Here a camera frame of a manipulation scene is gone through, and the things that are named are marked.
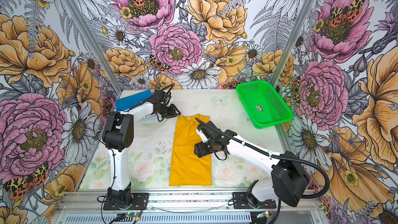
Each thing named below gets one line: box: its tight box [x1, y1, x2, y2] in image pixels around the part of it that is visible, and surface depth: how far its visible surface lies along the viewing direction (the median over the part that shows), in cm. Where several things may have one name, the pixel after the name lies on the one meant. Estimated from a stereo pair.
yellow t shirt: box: [168, 113, 212, 187], surface depth 87 cm
